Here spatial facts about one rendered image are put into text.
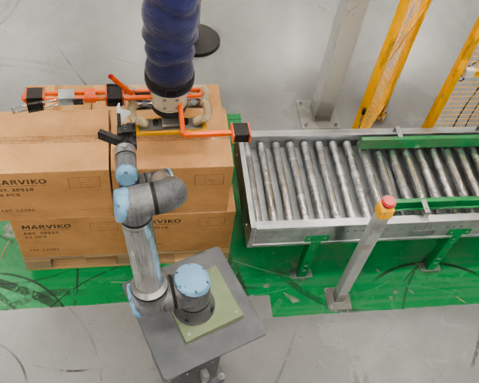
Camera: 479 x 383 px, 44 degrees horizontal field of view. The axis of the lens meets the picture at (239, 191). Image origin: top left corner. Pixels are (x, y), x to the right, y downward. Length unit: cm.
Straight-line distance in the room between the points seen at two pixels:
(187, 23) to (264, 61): 255
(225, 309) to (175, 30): 122
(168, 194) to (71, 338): 169
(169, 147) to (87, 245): 84
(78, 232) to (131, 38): 215
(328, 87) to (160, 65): 194
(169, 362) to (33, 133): 131
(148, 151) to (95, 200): 39
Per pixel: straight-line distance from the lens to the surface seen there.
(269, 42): 514
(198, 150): 300
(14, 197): 315
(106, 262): 371
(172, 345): 268
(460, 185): 378
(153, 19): 243
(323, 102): 440
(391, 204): 288
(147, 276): 233
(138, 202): 201
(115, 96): 280
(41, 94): 283
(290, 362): 351
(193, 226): 337
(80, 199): 313
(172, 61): 256
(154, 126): 283
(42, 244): 351
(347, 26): 397
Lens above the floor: 324
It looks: 53 degrees down
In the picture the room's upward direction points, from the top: 10 degrees clockwise
